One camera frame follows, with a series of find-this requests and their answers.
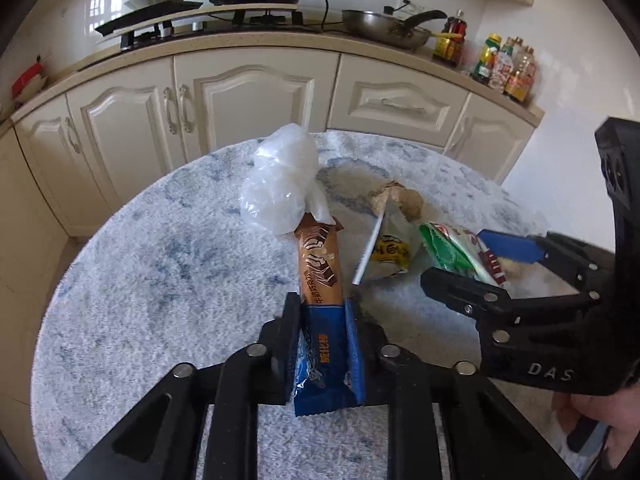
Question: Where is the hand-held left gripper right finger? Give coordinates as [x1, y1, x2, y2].
[344, 297, 581, 480]

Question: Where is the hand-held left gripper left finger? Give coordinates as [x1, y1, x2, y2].
[65, 291, 305, 480]

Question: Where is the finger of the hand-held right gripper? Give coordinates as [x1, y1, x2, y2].
[476, 229, 619, 292]
[420, 266, 604, 332]

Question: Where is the green white red wrapper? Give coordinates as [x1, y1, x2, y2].
[419, 221, 513, 291]

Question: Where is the brown blue snack wrapper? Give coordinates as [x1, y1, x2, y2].
[292, 212, 368, 418]

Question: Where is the person's right hand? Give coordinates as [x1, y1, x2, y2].
[552, 393, 628, 479]

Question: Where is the clear snack bag yellow label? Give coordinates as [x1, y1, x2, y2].
[357, 210, 426, 283]

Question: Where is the crumpled brown paper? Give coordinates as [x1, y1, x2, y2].
[367, 180, 426, 223]

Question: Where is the crumpled clear plastic bag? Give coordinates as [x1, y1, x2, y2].
[240, 124, 335, 236]

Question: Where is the row of condiment bottles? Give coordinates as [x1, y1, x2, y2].
[431, 9, 540, 105]

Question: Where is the steel frying pan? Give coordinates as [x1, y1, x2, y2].
[342, 7, 448, 51]

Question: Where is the cream kitchen base cabinet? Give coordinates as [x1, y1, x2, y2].
[10, 25, 546, 236]

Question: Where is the black gas stove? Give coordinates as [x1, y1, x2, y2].
[95, 0, 306, 51]

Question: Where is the red white container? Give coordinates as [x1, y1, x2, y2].
[11, 62, 48, 98]

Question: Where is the black power cable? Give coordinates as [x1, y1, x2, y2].
[299, 0, 351, 35]

